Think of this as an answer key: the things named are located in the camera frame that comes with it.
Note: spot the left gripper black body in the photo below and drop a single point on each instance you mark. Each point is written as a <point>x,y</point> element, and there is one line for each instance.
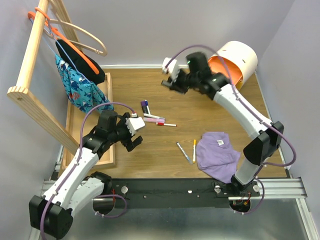
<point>122,133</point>

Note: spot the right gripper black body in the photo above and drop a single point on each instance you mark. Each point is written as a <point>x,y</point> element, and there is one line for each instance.
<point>182,83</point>

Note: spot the pink highlighter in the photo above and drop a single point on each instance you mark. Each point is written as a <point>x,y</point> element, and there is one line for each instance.
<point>153,120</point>

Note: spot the purple black highlighter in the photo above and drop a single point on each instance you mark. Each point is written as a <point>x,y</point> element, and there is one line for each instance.
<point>144,107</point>

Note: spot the red capped white marker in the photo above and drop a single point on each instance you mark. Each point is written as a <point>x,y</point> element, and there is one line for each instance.
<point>166,124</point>

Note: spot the grey silver pen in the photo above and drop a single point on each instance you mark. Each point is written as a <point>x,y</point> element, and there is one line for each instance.
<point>184,153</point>

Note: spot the yellow white pen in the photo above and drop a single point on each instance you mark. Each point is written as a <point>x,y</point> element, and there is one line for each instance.
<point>194,151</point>

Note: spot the blue capped white marker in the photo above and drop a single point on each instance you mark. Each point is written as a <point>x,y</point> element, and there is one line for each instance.
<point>147,107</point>

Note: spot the white grey marker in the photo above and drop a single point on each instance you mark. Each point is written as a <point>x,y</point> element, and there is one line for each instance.
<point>153,116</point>

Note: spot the orange top drawer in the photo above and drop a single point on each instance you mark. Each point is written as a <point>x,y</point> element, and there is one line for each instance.
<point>217,66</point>

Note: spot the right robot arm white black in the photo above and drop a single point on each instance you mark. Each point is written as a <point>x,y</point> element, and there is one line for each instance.
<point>265,135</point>

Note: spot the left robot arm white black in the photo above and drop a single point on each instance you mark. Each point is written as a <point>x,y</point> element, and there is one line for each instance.
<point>53,213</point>

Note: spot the wooden tray base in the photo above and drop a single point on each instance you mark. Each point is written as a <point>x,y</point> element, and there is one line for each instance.
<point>74,121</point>

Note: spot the blue shark pattern garment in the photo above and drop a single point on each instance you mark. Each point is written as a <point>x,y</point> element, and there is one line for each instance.
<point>82,93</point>

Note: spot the wooden hanger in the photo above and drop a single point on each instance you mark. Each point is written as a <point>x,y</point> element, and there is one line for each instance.
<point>82,32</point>

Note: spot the purple cloth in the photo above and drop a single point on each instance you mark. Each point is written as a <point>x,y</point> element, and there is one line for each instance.
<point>216,156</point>

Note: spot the wooden clothes rack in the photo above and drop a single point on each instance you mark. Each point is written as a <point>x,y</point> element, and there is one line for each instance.
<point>47,12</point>

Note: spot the black garment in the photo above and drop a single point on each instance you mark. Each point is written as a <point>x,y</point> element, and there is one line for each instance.
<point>69,55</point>

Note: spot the orange hanger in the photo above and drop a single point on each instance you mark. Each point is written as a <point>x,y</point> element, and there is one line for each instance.
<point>65,40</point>

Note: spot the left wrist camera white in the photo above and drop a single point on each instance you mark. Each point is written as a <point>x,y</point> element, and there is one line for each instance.
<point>134,123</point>

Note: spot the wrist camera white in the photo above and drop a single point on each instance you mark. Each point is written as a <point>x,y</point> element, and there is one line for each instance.
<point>134,123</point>
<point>170,67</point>

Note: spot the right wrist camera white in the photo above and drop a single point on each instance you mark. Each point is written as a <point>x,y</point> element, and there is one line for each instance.
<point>170,67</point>

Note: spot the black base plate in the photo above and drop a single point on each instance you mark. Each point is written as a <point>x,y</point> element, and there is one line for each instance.
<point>172,193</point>

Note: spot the aluminium rail frame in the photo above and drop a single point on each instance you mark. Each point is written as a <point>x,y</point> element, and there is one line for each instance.
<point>269,188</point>

